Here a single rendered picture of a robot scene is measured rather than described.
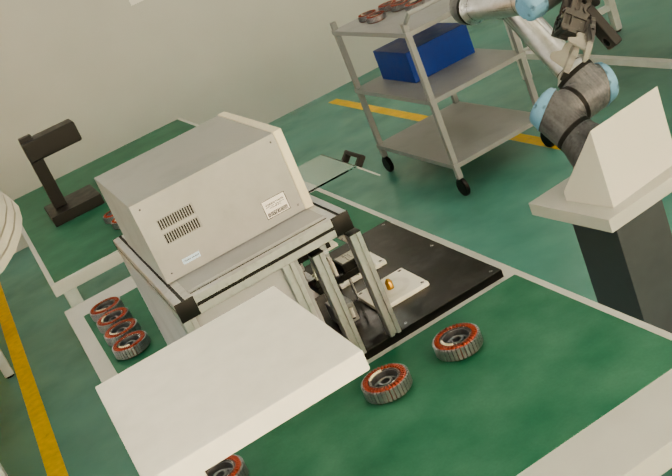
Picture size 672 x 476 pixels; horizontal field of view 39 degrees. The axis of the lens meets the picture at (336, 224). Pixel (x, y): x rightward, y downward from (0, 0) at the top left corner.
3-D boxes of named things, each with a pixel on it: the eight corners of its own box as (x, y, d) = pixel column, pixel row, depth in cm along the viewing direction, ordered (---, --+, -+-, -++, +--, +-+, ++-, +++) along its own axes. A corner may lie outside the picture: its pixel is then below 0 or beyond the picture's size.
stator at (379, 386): (423, 379, 210) (417, 365, 209) (390, 410, 204) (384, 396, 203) (388, 371, 219) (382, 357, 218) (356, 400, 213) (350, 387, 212)
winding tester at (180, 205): (254, 177, 266) (224, 111, 258) (314, 205, 227) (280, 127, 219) (128, 244, 255) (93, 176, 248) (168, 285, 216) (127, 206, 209)
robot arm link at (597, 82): (579, 131, 274) (455, -3, 285) (616, 103, 277) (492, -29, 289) (593, 112, 262) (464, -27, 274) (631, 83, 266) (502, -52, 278)
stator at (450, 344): (459, 330, 223) (454, 317, 222) (493, 339, 214) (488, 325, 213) (426, 357, 218) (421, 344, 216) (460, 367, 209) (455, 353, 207)
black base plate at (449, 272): (388, 226, 296) (385, 220, 295) (504, 276, 239) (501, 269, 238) (257, 301, 283) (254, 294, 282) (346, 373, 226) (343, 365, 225)
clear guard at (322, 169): (344, 163, 283) (337, 145, 281) (380, 175, 261) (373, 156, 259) (249, 215, 274) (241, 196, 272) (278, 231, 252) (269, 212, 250)
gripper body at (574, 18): (549, 39, 235) (561, -6, 237) (582, 50, 235) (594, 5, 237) (560, 28, 227) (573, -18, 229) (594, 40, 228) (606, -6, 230)
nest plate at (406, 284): (402, 271, 258) (401, 267, 258) (429, 285, 245) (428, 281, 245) (356, 298, 254) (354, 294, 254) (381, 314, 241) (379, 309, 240)
